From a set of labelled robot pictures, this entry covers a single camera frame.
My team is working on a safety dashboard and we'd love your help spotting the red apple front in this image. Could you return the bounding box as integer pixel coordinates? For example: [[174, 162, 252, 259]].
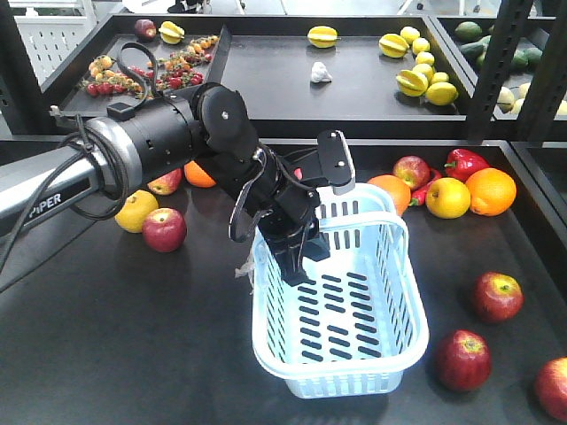
[[534, 357, 566, 422]]

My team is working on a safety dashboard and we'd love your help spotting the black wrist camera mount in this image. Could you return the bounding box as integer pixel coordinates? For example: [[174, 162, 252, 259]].
[[283, 129, 357, 197]]

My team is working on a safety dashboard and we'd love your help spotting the dark red small apple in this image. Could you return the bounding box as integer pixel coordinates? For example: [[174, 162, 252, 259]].
[[142, 208, 187, 253]]

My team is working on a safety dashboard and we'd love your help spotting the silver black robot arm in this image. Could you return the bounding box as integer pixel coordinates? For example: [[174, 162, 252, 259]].
[[1, 84, 330, 286]]

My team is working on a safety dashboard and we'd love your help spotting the large pink red apple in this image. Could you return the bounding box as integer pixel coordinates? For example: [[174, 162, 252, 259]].
[[147, 168, 183, 196]]

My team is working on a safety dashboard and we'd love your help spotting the red apple back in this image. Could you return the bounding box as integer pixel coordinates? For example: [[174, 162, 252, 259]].
[[471, 272, 524, 324]]

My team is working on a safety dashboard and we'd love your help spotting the yellow starfruit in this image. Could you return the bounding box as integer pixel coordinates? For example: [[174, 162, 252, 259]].
[[307, 26, 338, 49]]

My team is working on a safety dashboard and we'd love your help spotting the light blue plastic basket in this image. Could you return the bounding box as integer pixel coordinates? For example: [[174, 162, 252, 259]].
[[250, 183, 429, 398]]

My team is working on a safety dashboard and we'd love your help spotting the red bell pepper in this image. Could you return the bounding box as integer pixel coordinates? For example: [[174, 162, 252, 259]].
[[444, 149, 490, 182]]

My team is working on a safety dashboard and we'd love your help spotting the orange fruit left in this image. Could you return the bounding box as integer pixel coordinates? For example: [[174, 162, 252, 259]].
[[368, 174, 411, 216]]

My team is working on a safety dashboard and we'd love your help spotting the red yellow apple behind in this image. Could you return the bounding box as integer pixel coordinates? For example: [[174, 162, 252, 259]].
[[392, 155, 431, 190]]

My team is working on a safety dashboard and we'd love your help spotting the orange fruit right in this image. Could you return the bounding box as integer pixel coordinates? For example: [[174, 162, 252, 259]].
[[465, 167, 517, 216]]

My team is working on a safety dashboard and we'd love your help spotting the pile of green avocados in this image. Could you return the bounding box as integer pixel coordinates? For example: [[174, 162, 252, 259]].
[[453, 21, 543, 73]]

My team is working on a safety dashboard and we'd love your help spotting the orange fruit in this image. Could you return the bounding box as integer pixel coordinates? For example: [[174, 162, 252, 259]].
[[465, 167, 517, 216], [183, 161, 216, 189], [368, 174, 411, 216]]

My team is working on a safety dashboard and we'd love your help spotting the white garlic bulb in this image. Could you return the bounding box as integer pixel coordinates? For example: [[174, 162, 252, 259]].
[[310, 61, 333, 84]]

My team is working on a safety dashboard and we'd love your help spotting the yellow lemon fruit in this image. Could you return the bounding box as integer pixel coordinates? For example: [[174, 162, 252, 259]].
[[425, 177, 470, 219]]

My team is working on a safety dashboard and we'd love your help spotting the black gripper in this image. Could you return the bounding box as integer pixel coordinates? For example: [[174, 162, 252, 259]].
[[229, 145, 330, 286]]

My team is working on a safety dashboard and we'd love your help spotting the yellow fruit front left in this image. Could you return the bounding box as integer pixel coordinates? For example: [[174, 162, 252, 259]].
[[114, 189, 159, 234]]

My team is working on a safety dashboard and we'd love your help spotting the pile of cherry tomatoes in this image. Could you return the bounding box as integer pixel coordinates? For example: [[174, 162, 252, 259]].
[[78, 35, 220, 98]]

